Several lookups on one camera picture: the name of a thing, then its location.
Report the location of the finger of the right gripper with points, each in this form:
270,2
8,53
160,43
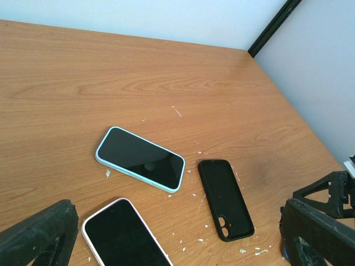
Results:
340,188

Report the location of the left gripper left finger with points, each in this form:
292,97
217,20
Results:
45,238

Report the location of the right black frame post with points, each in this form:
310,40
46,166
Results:
272,27

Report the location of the black phone case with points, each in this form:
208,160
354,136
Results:
228,208

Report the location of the light blue phone case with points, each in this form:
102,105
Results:
140,159

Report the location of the pink translucent phone case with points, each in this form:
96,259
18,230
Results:
91,235

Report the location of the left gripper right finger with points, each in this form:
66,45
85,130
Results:
311,237

